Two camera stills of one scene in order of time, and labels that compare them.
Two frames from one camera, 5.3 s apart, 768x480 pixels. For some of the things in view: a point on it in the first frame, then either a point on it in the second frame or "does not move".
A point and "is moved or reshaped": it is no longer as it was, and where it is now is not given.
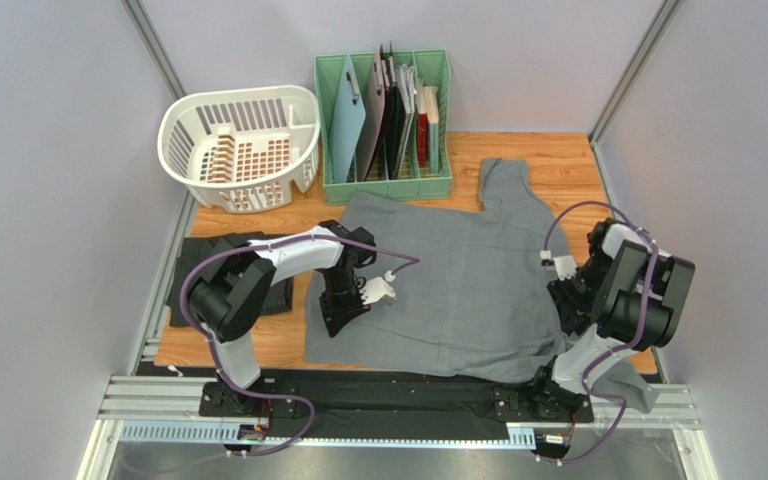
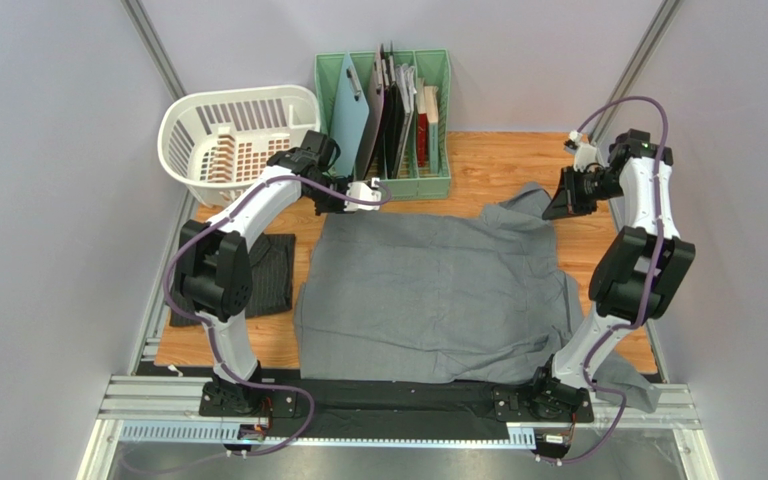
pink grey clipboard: x=375 y=103 does not move
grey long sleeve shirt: x=471 y=299 is moved or reshaped
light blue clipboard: x=346 y=124 does not move
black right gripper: x=563 y=300 to x=572 y=184
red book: x=423 y=124 does not move
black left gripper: x=337 y=316 to x=337 y=209
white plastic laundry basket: x=244 y=150 does not move
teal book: x=431 y=100 does not move
